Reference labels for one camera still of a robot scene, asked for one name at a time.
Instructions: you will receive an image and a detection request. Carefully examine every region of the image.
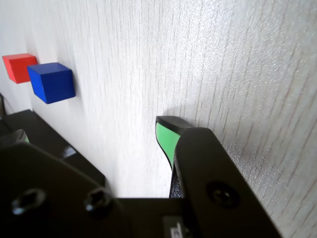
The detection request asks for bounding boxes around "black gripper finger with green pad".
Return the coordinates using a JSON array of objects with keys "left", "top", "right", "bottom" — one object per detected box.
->
[
  {"left": 155, "top": 116, "right": 284, "bottom": 238},
  {"left": 0, "top": 128, "right": 139, "bottom": 238}
]

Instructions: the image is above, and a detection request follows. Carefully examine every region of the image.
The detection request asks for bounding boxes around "red wooden cube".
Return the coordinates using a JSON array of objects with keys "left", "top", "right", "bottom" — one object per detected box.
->
[{"left": 1, "top": 53, "right": 38, "bottom": 84}]

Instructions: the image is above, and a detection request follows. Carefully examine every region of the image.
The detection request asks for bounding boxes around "blue wooden cube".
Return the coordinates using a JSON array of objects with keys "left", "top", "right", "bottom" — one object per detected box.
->
[{"left": 26, "top": 62, "right": 76, "bottom": 105}]

